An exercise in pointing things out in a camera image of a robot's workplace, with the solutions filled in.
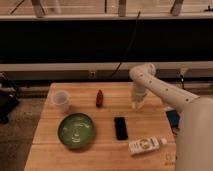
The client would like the black smartphone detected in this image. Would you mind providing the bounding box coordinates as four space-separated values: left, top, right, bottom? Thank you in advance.
114 117 128 140

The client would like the red chili pepper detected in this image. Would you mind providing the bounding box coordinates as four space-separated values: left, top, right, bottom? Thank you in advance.
96 90 103 108

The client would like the white lotion bottle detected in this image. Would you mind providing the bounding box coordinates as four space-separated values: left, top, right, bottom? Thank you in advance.
128 137 167 155

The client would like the white sponge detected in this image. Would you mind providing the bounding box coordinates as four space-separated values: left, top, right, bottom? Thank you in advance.
131 99 145 110

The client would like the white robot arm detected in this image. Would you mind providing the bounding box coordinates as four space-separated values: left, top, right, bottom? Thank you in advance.
129 63 213 171

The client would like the black hanging cable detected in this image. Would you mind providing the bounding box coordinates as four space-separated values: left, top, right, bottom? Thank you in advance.
108 10 142 80

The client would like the blue control box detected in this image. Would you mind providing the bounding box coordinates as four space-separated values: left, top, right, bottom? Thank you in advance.
166 110 180 127

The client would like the green ceramic bowl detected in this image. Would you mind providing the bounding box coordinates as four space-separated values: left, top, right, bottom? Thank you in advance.
57 113 95 149

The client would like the translucent plastic cup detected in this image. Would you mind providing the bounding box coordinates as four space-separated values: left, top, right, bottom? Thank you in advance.
51 90 70 113

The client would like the dark object at left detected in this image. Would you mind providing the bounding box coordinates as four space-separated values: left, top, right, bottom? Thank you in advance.
0 72 20 124

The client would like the white wall outlet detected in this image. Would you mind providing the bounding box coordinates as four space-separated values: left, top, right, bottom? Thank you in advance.
89 71 96 79

